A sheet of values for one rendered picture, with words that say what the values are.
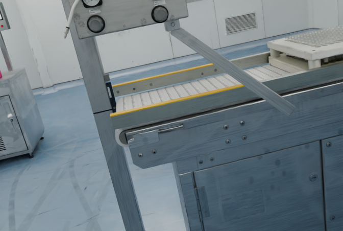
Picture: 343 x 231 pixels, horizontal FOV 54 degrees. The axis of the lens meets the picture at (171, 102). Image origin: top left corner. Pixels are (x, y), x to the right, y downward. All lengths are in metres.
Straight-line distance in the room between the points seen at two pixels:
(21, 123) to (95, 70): 2.27
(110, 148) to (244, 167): 0.42
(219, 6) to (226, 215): 5.25
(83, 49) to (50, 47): 4.92
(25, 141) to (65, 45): 2.87
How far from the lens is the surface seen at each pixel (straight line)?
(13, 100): 3.19
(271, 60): 1.06
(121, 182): 1.14
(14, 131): 3.27
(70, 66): 5.91
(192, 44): 0.72
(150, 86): 1.00
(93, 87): 1.02
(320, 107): 0.88
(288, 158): 0.95
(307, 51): 0.87
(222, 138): 0.80
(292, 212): 1.04
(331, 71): 0.86
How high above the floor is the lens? 1.18
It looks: 18 degrees down
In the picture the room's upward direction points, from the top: 11 degrees counter-clockwise
